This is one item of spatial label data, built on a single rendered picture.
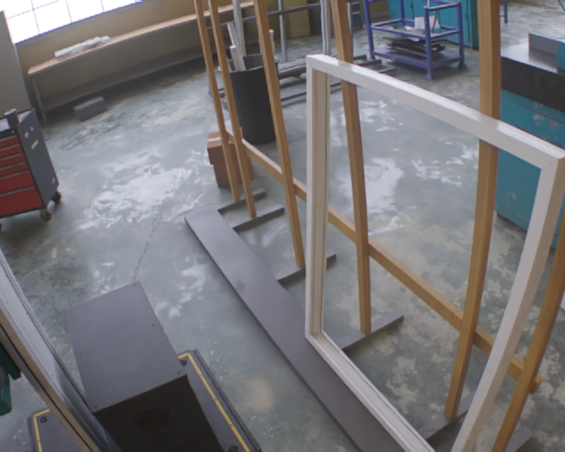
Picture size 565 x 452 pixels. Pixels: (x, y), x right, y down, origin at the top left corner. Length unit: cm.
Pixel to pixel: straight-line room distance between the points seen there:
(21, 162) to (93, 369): 295
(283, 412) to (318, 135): 128
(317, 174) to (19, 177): 302
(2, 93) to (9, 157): 369
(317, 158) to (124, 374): 114
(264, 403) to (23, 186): 296
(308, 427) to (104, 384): 108
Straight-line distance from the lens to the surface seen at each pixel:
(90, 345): 176
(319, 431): 232
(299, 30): 916
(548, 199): 119
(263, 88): 458
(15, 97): 801
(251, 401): 247
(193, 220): 374
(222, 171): 413
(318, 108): 199
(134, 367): 162
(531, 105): 302
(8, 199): 464
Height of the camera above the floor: 197
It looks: 32 degrees down
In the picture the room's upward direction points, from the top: 10 degrees counter-clockwise
